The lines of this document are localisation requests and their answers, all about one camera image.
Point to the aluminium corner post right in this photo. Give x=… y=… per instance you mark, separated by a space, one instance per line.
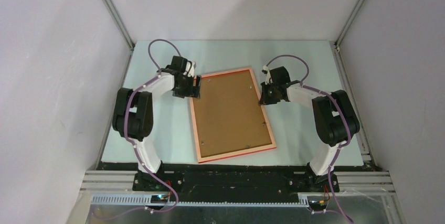
x=349 y=21

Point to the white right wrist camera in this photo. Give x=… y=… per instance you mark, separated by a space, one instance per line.
x=266 y=71

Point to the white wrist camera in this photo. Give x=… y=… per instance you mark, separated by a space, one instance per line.
x=266 y=71
x=190 y=68

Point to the orange wooden picture frame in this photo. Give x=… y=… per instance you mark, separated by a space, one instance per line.
x=229 y=156

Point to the aluminium corner post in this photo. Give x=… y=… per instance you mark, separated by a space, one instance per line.
x=119 y=22
x=349 y=21

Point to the brown backing board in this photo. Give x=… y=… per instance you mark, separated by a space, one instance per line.
x=229 y=111

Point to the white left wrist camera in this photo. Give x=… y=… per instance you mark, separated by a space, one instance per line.
x=190 y=68

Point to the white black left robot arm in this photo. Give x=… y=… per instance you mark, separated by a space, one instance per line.
x=133 y=116

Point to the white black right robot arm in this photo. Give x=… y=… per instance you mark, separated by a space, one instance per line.
x=335 y=119

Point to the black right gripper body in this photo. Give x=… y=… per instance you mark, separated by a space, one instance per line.
x=269 y=95

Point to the grey slotted cable duct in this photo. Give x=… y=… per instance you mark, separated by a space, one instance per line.
x=149 y=200

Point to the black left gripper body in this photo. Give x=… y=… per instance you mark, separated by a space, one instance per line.
x=187 y=89

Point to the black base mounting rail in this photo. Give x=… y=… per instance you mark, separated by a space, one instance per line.
x=218 y=183

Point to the aluminium corner post left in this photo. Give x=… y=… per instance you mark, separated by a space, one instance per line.
x=119 y=22

